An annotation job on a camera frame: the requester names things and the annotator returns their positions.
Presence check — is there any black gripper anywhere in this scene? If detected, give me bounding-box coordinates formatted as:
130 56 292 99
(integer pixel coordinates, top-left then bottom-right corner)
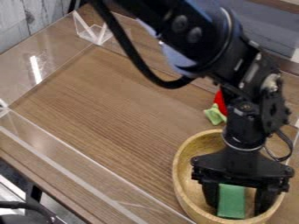
191 147 296 215

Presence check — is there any red plush strawberry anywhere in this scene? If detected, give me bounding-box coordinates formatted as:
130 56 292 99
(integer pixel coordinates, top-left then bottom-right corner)
203 90 229 125

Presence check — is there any clear acrylic front panel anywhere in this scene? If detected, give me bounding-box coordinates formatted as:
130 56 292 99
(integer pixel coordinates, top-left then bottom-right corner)
0 101 194 224

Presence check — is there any black table leg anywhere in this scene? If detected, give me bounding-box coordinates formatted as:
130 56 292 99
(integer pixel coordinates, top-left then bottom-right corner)
30 185 43 202

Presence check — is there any black cable bottom left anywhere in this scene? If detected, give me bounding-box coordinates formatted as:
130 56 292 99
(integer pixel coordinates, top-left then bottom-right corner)
0 199 54 224

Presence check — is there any clear acrylic corner bracket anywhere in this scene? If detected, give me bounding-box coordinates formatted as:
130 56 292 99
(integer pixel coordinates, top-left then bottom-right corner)
73 11 114 46

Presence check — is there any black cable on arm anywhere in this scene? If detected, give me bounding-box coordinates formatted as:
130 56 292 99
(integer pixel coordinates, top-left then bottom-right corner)
264 128 296 163

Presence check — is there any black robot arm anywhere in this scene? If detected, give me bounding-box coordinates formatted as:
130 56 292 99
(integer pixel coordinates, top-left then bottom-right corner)
89 0 296 214

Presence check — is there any brown wooden bowl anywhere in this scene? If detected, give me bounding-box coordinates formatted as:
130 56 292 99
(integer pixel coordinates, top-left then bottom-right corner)
173 129 286 224

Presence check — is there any green rectangular block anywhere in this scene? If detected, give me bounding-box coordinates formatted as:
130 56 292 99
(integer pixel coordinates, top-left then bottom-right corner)
218 184 246 220

